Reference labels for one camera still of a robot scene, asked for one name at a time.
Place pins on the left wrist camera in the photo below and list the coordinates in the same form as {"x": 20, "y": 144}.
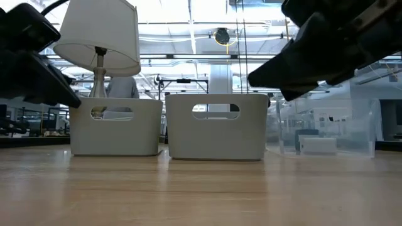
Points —
{"x": 25, "y": 28}

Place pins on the white wall charger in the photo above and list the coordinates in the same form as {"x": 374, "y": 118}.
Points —
{"x": 318, "y": 146}

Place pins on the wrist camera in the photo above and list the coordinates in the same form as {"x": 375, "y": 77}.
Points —
{"x": 25, "y": 28}
{"x": 314, "y": 9}

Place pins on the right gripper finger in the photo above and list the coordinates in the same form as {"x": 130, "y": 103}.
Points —
{"x": 298, "y": 92}
{"x": 301, "y": 66}

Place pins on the person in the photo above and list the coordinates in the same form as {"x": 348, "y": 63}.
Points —
{"x": 122, "y": 88}

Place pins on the clear plastic bin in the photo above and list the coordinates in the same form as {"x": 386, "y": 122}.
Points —
{"x": 361, "y": 132}

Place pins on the grey plastic bin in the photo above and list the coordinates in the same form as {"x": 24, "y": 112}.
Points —
{"x": 116, "y": 138}
{"x": 216, "y": 138}

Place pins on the white shade table lamp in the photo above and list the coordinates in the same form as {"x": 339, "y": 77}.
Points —
{"x": 100, "y": 31}

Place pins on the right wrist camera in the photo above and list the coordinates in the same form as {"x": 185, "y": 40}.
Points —
{"x": 314, "y": 9}

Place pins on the black background frame rig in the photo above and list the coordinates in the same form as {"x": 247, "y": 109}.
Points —
{"x": 183, "y": 81}

